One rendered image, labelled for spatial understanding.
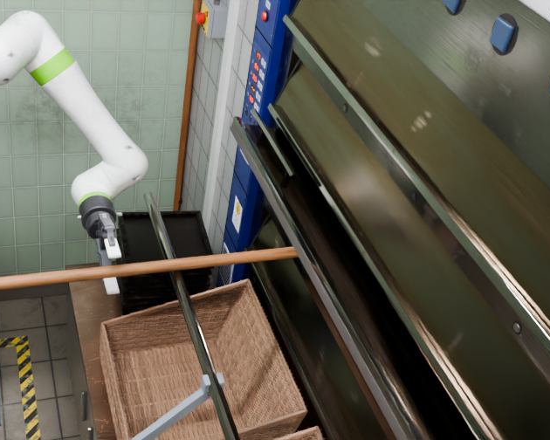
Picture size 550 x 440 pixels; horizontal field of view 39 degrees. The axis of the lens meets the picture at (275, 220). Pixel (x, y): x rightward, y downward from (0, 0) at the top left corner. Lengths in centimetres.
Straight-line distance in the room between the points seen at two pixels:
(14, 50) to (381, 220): 96
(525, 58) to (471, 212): 28
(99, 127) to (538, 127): 124
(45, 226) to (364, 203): 192
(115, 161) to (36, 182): 115
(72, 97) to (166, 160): 124
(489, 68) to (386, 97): 34
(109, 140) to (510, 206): 118
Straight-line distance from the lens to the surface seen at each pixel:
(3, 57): 196
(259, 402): 238
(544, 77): 125
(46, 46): 209
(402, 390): 150
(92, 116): 212
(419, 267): 158
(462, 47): 143
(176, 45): 305
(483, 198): 137
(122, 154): 214
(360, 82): 173
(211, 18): 264
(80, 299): 278
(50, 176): 326
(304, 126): 203
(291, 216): 180
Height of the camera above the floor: 247
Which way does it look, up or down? 36 degrees down
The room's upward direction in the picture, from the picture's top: 11 degrees clockwise
